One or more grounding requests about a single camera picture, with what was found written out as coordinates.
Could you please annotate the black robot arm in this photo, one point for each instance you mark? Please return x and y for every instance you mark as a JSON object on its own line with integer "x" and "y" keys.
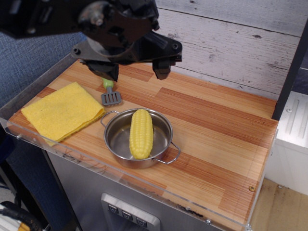
{"x": 36, "y": 18}

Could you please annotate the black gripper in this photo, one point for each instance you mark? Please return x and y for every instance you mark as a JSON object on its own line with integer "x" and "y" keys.
{"x": 124, "y": 38}

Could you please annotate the yellow folded cloth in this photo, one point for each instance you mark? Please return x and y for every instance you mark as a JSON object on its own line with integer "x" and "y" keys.
{"x": 63, "y": 113}

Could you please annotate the green handled grey toy spatula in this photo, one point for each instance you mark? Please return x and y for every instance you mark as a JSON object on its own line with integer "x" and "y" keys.
{"x": 110, "y": 97}

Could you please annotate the yellow plastic corn cob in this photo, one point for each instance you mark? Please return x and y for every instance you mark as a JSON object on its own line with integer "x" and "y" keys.
{"x": 141, "y": 135}

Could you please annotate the clear acrylic table guard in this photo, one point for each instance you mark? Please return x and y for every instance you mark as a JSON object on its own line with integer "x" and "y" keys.
{"x": 212, "y": 170}

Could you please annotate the white cabinet on right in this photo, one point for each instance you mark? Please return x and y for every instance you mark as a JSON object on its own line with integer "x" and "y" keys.
{"x": 288, "y": 160}

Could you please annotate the small stainless steel pot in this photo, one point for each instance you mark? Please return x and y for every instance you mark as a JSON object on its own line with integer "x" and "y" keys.
{"x": 116, "y": 136}

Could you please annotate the silver button control panel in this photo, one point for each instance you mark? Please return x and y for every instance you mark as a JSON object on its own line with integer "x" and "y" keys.
{"x": 130, "y": 213}

